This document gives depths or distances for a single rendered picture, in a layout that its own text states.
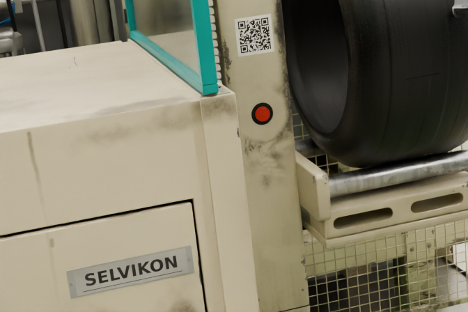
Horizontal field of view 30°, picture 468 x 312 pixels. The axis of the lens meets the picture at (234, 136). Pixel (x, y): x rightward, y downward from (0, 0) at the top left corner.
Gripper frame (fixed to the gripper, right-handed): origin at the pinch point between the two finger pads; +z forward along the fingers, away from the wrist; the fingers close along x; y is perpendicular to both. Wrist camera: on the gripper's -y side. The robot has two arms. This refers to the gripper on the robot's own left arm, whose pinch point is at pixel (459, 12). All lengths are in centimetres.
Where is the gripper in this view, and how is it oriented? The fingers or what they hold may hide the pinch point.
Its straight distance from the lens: 165.9
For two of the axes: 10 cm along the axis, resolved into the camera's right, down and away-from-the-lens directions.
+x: -9.6, 1.6, -2.4
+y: -1.2, -9.8, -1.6
